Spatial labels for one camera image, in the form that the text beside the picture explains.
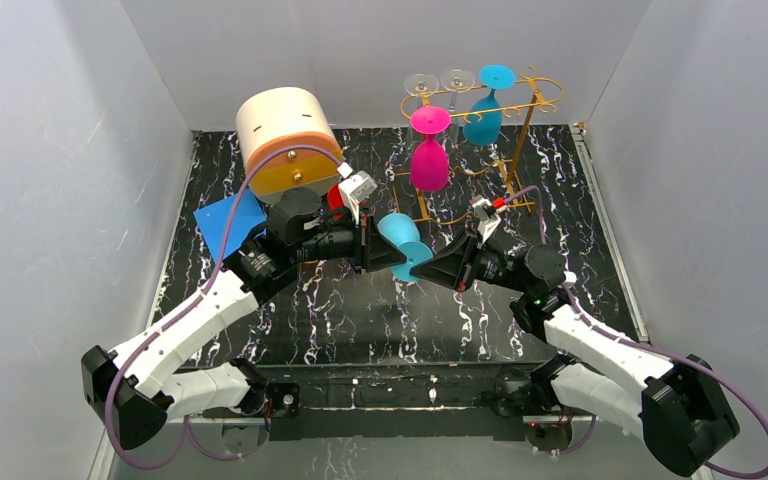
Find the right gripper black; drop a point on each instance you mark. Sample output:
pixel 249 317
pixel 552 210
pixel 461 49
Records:
pixel 473 266

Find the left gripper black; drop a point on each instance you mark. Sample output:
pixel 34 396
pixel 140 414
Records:
pixel 367 245

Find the light blue wine glass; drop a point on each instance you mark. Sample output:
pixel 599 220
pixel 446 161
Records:
pixel 402 231

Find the red wine glass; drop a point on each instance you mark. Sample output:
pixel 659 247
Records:
pixel 335 203

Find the magenta wine glass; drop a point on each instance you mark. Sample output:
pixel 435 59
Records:
pixel 429 164

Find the white cylindrical drawer box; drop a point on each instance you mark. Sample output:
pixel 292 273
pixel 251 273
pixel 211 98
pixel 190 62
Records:
pixel 270 126

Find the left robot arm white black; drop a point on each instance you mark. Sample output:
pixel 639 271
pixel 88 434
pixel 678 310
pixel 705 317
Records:
pixel 137 387

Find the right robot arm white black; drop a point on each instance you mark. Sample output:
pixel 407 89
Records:
pixel 678 412

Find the teal wine glass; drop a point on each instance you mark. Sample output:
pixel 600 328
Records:
pixel 483 125

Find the clear wine glass left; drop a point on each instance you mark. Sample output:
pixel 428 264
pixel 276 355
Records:
pixel 421 86

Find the clear wine glass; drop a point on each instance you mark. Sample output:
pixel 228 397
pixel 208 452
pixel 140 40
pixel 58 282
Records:
pixel 456 81
pixel 421 86

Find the clear wine glass right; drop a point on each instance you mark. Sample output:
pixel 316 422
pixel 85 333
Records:
pixel 456 81

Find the blue flat sheet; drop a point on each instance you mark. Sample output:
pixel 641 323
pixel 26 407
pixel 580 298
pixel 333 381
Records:
pixel 211 221

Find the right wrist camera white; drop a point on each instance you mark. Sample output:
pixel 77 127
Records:
pixel 488 214

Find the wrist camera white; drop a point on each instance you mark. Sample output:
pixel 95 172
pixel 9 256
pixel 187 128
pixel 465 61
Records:
pixel 488 214
pixel 354 188

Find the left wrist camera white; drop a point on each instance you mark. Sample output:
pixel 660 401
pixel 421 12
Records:
pixel 354 188

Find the gold wire glass rack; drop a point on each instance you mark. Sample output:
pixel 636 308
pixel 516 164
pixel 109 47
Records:
pixel 532 93

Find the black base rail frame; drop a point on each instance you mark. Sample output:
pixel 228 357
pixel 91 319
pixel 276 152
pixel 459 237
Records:
pixel 501 401

